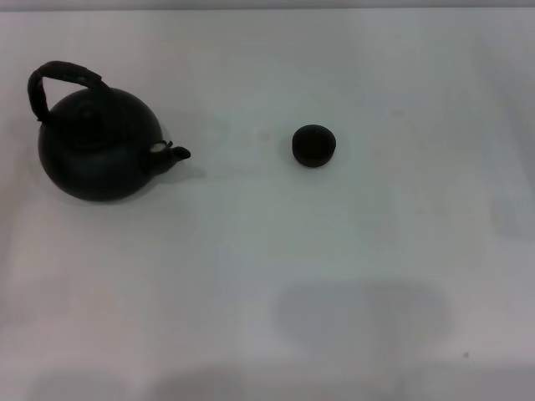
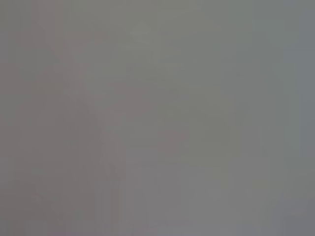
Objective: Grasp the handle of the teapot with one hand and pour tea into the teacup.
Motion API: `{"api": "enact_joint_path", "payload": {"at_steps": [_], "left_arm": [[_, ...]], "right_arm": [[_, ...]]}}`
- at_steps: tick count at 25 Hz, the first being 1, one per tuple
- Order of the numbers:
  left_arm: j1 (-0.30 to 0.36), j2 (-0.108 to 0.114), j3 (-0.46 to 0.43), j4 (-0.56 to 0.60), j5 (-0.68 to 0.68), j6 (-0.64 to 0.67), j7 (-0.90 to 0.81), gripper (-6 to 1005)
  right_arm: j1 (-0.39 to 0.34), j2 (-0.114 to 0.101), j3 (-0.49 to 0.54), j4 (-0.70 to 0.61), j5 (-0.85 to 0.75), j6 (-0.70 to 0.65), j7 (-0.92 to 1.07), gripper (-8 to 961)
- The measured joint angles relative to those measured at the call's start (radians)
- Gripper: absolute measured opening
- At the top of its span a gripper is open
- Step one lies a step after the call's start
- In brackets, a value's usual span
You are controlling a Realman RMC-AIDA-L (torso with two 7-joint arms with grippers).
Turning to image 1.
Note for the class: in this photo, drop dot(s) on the small dark teacup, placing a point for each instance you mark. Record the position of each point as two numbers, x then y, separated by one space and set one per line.
313 146

